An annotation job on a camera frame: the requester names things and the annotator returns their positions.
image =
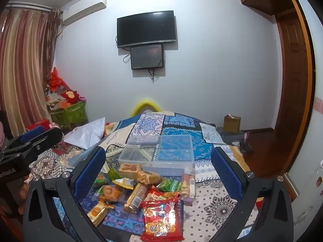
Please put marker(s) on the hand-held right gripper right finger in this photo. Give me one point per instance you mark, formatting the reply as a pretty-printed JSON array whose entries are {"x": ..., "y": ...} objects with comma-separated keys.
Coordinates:
[{"x": 225, "y": 172}]

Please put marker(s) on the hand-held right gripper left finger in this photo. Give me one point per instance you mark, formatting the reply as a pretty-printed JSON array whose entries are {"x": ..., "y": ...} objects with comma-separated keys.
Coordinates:
[{"x": 88, "y": 172}]

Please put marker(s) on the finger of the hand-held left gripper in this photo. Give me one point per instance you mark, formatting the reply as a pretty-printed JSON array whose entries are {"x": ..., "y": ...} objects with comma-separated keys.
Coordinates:
[
  {"x": 32, "y": 133},
  {"x": 51, "y": 136}
]

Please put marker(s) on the dark green snack packet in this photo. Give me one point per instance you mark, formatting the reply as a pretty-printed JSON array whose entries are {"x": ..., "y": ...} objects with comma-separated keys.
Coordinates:
[{"x": 101, "y": 179}]

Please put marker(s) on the lime green snack packet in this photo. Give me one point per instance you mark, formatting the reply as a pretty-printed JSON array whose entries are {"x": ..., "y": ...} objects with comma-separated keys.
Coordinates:
[{"x": 112, "y": 174}]

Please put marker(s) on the long golden biscuit pack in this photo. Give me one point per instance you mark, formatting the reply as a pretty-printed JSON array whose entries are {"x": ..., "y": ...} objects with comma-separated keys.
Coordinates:
[{"x": 136, "y": 198}]

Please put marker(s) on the clear plastic bag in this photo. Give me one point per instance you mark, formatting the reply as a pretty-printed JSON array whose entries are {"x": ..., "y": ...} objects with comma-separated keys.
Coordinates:
[{"x": 161, "y": 153}]

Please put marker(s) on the small red snack bag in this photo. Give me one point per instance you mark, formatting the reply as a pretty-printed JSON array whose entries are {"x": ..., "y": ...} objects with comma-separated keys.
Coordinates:
[{"x": 161, "y": 196}]

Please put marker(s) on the green fabric storage box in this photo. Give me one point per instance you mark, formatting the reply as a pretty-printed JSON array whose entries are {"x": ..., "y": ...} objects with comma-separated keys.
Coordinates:
[{"x": 69, "y": 114}]

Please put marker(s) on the orange snack packet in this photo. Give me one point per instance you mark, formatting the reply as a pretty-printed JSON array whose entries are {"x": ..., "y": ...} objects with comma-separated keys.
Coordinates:
[{"x": 111, "y": 192}]

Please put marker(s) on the dark cloth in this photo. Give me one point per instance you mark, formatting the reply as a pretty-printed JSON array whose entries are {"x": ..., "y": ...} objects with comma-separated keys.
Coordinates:
[{"x": 237, "y": 141}]

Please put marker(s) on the white pillow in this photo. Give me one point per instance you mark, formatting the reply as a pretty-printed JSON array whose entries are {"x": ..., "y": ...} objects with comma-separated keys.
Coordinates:
[{"x": 87, "y": 134}]

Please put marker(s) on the yellow green snack packet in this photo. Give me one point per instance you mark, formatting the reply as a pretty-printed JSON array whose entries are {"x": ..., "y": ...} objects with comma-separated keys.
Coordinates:
[{"x": 123, "y": 182}]

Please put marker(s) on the long clear biscuit pack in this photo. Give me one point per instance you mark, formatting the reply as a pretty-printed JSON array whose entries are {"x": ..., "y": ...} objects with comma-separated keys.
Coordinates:
[{"x": 188, "y": 185}]

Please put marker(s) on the brown cookie packet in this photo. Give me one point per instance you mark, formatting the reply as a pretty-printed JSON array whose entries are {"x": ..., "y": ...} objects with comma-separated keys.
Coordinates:
[{"x": 129, "y": 171}]

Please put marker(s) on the white floral bedsheet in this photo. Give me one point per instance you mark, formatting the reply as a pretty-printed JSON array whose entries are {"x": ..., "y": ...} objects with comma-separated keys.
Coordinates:
[{"x": 214, "y": 214}]

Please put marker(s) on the small cardboard box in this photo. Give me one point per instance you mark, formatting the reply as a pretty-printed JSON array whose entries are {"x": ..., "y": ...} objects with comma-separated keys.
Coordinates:
[{"x": 231, "y": 124}]

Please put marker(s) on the green pea snack packet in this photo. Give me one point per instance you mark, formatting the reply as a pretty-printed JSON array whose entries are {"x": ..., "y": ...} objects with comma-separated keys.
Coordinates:
[{"x": 170, "y": 184}]

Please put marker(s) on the clear puffed snack packet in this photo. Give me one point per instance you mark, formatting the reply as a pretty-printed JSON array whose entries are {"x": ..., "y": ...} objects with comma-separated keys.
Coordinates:
[{"x": 149, "y": 177}]

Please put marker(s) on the striped red beige curtain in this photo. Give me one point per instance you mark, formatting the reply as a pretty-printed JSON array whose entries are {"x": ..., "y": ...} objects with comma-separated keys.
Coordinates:
[{"x": 24, "y": 68}]

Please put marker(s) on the blue patchwork blanket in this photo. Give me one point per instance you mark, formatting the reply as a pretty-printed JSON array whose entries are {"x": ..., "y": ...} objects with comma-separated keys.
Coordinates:
[{"x": 176, "y": 123}]

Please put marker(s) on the large red snack bag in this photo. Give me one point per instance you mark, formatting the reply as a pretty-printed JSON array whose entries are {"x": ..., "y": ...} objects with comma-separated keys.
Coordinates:
[{"x": 160, "y": 223}]

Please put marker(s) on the yellow fuzzy hoop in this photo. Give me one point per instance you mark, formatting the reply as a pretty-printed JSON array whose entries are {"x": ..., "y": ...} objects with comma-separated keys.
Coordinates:
[{"x": 145, "y": 102}]

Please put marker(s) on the brown wooden door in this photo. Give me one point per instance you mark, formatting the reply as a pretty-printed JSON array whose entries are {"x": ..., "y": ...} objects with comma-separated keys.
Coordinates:
[{"x": 292, "y": 93}]

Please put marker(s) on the white air conditioner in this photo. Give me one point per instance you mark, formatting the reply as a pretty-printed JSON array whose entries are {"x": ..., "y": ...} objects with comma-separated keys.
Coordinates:
[{"x": 84, "y": 7}]

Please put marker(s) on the small black wall monitor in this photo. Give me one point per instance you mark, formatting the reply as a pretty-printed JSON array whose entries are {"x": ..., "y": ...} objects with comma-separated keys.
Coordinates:
[{"x": 147, "y": 57}]

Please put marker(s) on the large black wall television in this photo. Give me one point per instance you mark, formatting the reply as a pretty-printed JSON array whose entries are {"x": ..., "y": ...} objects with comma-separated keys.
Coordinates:
[{"x": 146, "y": 29}]

